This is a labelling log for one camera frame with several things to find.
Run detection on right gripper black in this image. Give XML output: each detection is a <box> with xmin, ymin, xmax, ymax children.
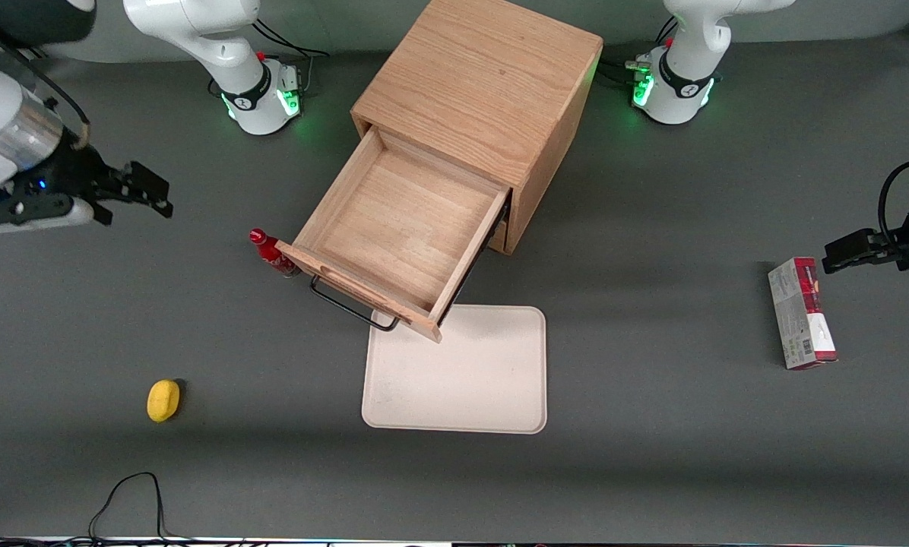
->
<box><xmin>0</xmin><ymin>144</ymin><xmax>174</xmax><ymax>229</ymax></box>

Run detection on black metal drawer handle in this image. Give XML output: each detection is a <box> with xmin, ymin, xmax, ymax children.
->
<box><xmin>309</xmin><ymin>275</ymin><xmax>401</xmax><ymax>333</ymax></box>

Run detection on light wooden drawer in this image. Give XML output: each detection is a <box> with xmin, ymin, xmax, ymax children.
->
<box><xmin>276</xmin><ymin>125</ymin><xmax>512</xmax><ymax>344</ymax></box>

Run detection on light wooden drawer cabinet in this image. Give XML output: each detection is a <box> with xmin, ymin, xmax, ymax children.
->
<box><xmin>350</xmin><ymin>0</ymin><xmax>604</xmax><ymax>255</ymax></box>

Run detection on red plaid carton box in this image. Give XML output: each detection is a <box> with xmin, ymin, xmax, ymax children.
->
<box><xmin>768</xmin><ymin>257</ymin><xmax>838</xmax><ymax>371</ymax></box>

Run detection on small red soda bottle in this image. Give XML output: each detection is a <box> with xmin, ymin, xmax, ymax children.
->
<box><xmin>249</xmin><ymin>228</ymin><xmax>297</xmax><ymax>278</ymax></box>

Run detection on yellow lemon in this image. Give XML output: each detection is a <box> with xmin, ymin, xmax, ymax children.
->
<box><xmin>147</xmin><ymin>379</ymin><xmax>182</xmax><ymax>423</ymax></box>

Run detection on cream plastic tray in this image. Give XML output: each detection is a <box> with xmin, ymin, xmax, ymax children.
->
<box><xmin>361</xmin><ymin>305</ymin><xmax>548</xmax><ymax>435</ymax></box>

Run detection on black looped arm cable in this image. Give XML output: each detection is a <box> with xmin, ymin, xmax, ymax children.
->
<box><xmin>877</xmin><ymin>159</ymin><xmax>909</xmax><ymax>245</ymax></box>

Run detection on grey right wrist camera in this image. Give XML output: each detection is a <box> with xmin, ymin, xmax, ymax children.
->
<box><xmin>0</xmin><ymin>196</ymin><xmax>96</xmax><ymax>236</ymax></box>

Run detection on black right base cables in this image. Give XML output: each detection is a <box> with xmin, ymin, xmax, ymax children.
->
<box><xmin>251</xmin><ymin>18</ymin><xmax>331</xmax><ymax>98</ymax></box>

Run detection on black base cables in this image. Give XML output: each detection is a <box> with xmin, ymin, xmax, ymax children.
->
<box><xmin>251</xmin><ymin>18</ymin><xmax>331</xmax><ymax>98</ymax></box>
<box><xmin>597</xmin><ymin>15</ymin><xmax>679</xmax><ymax>86</ymax></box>

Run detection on black left base cables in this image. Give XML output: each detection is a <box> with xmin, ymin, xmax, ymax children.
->
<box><xmin>597</xmin><ymin>15</ymin><xmax>679</xmax><ymax>86</ymax></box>

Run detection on black cable on table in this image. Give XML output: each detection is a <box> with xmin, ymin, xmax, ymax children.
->
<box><xmin>0</xmin><ymin>472</ymin><xmax>197</xmax><ymax>547</ymax></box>

